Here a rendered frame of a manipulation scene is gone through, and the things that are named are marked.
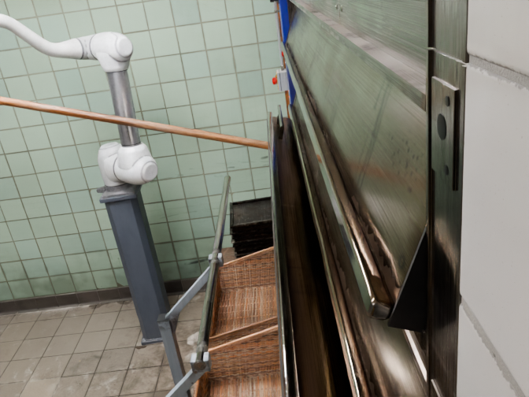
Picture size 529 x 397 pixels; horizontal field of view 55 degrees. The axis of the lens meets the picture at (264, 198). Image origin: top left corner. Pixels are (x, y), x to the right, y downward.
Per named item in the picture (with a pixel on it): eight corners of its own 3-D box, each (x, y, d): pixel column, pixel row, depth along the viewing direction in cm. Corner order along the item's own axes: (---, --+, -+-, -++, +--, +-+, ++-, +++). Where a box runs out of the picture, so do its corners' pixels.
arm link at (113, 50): (140, 176, 278) (166, 182, 265) (116, 186, 267) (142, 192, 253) (111, 31, 250) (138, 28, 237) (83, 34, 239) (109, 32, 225)
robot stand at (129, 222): (146, 324, 332) (106, 186, 291) (176, 320, 332) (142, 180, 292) (141, 345, 313) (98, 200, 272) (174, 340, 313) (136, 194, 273)
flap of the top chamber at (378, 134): (291, 48, 207) (303, -4, 199) (416, 328, 43) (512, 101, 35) (280, 45, 206) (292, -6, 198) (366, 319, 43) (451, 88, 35)
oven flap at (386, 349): (297, 109, 217) (308, 63, 209) (418, 523, 54) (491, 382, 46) (287, 107, 217) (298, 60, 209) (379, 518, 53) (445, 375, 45)
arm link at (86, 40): (68, 35, 246) (84, 34, 238) (101, 33, 259) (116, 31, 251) (74, 62, 251) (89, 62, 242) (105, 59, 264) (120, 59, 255)
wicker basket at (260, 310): (315, 281, 249) (309, 231, 238) (327, 361, 198) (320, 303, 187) (218, 291, 252) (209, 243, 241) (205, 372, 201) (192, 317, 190)
